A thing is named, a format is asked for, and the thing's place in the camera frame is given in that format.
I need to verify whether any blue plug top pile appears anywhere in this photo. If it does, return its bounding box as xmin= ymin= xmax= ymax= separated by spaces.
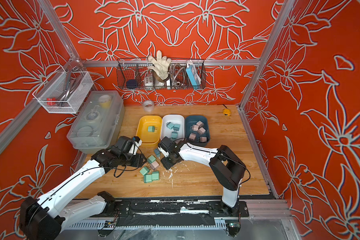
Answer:
xmin=167 ymin=122 xmax=175 ymax=130

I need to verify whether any green plug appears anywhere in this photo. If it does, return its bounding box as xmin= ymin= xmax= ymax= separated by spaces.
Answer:
xmin=147 ymin=155 xmax=157 ymax=164
xmin=139 ymin=166 xmax=150 ymax=176
xmin=148 ymin=126 xmax=157 ymax=133
xmin=152 ymin=171 xmax=160 ymax=181
xmin=144 ymin=174 xmax=153 ymax=183

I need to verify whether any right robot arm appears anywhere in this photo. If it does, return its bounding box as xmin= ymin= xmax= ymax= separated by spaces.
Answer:
xmin=158 ymin=137 xmax=249 ymax=209

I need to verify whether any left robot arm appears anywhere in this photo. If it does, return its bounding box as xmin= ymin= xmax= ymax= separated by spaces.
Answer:
xmin=19 ymin=136 xmax=147 ymax=240

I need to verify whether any yellow storage bin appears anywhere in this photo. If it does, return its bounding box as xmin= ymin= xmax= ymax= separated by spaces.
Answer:
xmin=136 ymin=115 xmax=162 ymax=147

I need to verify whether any white storage bin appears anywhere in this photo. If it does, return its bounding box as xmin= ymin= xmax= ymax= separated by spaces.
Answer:
xmin=160 ymin=115 xmax=185 ymax=140

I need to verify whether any dark teal storage bin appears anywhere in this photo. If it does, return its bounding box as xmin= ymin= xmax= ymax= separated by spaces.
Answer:
xmin=185 ymin=115 xmax=211 ymax=147

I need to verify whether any clear plastic lidded box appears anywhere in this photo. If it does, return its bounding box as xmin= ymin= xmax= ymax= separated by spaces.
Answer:
xmin=67 ymin=91 xmax=125 ymax=154

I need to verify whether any yellow cup in clear box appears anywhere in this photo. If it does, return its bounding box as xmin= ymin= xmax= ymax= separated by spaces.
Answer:
xmin=99 ymin=95 xmax=112 ymax=109

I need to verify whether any light blue box in basket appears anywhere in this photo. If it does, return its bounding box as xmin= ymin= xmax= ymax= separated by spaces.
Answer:
xmin=186 ymin=60 xmax=201 ymax=89

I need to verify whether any teal plug beside bin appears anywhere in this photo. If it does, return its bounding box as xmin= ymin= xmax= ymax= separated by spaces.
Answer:
xmin=154 ymin=149 xmax=161 ymax=158

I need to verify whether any clear tape roll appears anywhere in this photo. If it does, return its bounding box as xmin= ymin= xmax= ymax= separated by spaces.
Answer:
xmin=142 ymin=100 xmax=155 ymax=113

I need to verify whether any yellow tape measure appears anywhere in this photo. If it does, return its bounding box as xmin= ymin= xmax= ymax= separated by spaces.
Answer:
xmin=223 ymin=109 xmax=232 ymax=116

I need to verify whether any white power strip in basket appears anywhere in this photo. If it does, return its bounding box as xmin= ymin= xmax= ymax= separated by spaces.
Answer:
xmin=144 ymin=74 xmax=154 ymax=89

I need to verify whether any cream rubber glove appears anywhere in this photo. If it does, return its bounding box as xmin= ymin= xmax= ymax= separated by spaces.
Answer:
xmin=148 ymin=50 xmax=172 ymax=81

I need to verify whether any red item in white basket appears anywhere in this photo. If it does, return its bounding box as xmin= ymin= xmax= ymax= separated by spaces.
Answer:
xmin=47 ymin=98 xmax=57 ymax=106

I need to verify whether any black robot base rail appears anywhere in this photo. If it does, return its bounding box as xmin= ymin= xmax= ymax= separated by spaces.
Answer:
xmin=88 ymin=196 xmax=250 ymax=227

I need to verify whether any black wire wall basket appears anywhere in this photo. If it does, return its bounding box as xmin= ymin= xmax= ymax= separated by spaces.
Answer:
xmin=116 ymin=57 xmax=207 ymax=90

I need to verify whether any white wire wall basket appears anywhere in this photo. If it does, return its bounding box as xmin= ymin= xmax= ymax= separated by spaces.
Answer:
xmin=32 ymin=67 xmax=94 ymax=114

